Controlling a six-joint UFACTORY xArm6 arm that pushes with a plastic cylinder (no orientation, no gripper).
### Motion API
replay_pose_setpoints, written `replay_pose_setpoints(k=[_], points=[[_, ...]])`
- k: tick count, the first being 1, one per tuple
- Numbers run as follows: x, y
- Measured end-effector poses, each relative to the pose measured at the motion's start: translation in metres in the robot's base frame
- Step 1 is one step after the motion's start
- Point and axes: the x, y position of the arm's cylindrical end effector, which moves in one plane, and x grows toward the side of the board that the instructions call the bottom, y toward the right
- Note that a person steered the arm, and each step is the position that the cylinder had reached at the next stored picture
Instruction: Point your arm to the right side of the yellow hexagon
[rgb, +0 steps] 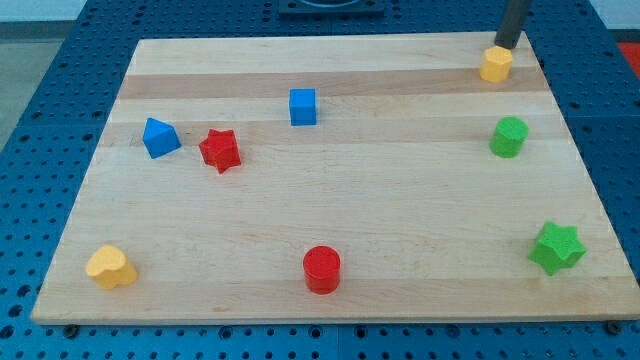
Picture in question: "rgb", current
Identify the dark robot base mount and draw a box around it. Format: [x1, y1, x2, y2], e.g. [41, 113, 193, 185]
[277, 0, 387, 19]

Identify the wooden board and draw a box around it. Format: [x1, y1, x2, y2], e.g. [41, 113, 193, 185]
[32, 32, 639, 325]

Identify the dark cylindrical robot arm tool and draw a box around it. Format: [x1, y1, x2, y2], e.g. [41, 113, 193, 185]
[494, 0, 532, 50]

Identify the blue triangular prism block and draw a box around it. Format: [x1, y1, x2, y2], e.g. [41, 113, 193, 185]
[142, 118, 181, 159]

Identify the red cylinder block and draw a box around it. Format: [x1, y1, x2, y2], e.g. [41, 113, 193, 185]
[302, 245, 341, 295]

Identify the yellow hexagon block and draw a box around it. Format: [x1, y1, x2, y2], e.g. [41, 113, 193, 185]
[479, 46, 513, 83]

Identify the green cylinder block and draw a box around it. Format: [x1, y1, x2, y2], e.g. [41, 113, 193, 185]
[489, 116, 529, 158]

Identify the blue cube block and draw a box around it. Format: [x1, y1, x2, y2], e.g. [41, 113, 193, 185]
[289, 88, 317, 126]

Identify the green star block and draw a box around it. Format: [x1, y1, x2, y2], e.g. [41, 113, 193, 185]
[528, 221, 587, 276]

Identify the red star block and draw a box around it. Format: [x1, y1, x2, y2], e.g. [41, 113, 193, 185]
[199, 129, 242, 174]

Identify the yellow heart block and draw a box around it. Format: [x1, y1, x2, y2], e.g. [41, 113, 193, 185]
[85, 245, 138, 290]

